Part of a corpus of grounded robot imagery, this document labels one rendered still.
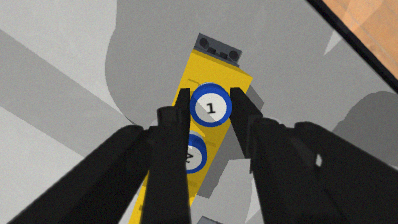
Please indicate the grey key housing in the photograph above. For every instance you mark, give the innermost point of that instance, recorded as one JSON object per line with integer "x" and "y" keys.
{"x": 204, "y": 220}

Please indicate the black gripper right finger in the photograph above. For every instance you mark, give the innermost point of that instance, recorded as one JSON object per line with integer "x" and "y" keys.
{"x": 363, "y": 189}

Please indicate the yellow rack with four tubes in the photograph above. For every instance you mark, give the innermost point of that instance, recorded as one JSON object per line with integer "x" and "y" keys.
{"x": 202, "y": 68}

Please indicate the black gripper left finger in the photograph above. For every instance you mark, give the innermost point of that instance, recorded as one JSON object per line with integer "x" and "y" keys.
{"x": 97, "y": 190}

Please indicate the black table edge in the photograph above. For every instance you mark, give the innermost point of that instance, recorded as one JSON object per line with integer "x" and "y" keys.
{"x": 354, "y": 42}

